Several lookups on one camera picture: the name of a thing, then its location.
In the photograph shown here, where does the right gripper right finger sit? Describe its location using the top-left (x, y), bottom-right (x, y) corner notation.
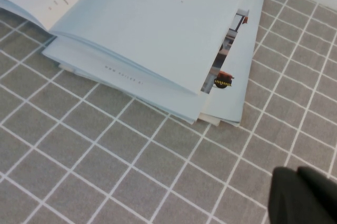
top-left (298, 166), bottom-right (337, 224)

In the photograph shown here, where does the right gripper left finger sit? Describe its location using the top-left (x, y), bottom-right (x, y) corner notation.
top-left (267, 166), bottom-right (325, 224)

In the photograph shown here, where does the white book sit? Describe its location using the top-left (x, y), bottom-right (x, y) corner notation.
top-left (0, 0), bottom-right (252, 96)

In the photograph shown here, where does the white brochure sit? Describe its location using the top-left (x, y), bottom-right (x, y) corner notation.
top-left (57, 62), bottom-right (222, 127)
top-left (200, 0), bottom-right (266, 127)

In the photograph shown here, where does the grey checked tablecloth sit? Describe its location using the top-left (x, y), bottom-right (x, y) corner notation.
top-left (0, 0), bottom-right (337, 224)

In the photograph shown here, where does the brochure with robot photo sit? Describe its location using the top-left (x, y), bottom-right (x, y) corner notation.
top-left (42, 8), bottom-right (235, 126)

